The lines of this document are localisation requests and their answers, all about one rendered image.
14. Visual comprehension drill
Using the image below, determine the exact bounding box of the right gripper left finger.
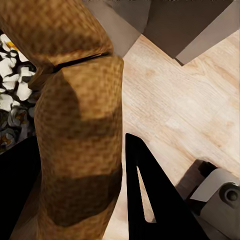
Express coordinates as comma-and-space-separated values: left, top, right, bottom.
0, 135, 42, 240

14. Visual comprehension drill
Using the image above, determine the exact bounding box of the popcorn bag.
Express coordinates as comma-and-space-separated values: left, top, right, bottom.
0, 0, 124, 240

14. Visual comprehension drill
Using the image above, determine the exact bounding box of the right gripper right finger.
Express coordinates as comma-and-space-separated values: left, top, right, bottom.
125, 133, 210, 240

